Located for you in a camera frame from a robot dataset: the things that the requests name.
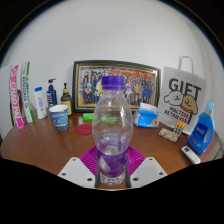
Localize blue printed paper cup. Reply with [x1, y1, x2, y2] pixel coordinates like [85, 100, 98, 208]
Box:
[48, 104, 69, 132]

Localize small orange-topped cube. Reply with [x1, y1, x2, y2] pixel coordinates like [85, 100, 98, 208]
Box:
[173, 121, 185, 136]

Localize white paper gift bag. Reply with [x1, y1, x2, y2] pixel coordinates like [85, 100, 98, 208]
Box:
[157, 55, 208, 135]

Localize blue detergent bottle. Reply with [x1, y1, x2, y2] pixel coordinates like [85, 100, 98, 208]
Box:
[187, 101, 216, 155]

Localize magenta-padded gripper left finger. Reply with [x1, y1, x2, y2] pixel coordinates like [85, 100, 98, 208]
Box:
[57, 145, 101, 190]

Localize dark yellow-labelled pump bottle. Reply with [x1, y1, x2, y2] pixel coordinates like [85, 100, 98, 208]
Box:
[60, 82, 73, 116]

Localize pink and white tube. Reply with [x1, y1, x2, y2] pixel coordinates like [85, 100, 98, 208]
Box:
[9, 64, 26, 130]

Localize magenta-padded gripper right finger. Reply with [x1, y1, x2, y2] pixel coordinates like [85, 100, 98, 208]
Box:
[124, 145, 168, 190]

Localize dark blue pump bottle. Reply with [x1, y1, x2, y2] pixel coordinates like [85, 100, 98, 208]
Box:
[46, 78, 58, 110]

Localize white remote control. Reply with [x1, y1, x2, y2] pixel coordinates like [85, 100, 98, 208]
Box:
[181, 145, 202, 165]

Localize white green-edged tube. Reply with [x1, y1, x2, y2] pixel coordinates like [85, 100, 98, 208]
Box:
[20, 61, 35, 124]

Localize blue tissue pack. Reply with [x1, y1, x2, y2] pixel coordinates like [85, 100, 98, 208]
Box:
[133, 102, 160, 129]

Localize white refrigerator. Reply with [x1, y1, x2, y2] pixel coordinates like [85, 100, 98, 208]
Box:
[0, 65, 14, 138]

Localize white bottle with blue cap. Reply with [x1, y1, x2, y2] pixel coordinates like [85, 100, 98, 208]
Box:
[33, 86, 49, 120]

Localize framed group photo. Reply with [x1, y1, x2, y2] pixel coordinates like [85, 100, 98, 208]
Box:
[72, 59, 162, 114]

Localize small patterned box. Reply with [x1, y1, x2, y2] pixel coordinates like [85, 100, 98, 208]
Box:
[158, 127, 180, 143]

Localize clear purple-capped water bottle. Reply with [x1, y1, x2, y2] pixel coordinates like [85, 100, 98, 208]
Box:
[91, 75, 134, 187]

